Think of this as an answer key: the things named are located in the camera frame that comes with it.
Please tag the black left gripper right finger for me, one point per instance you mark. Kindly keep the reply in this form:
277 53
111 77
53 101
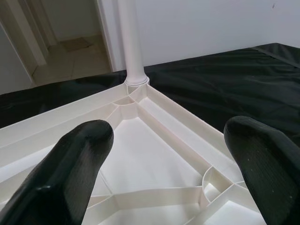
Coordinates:
269 168

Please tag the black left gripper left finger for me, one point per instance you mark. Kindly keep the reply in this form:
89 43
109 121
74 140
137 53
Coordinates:
58 178

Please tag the white plastic children table top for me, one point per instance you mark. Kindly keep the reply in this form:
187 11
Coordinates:
152 159

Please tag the white plastic table leg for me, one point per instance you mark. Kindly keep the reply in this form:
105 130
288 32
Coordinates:
132 39

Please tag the black table cloth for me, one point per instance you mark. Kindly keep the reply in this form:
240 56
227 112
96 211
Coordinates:
222 89

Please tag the beige door frame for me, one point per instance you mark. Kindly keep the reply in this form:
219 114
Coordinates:
106 35

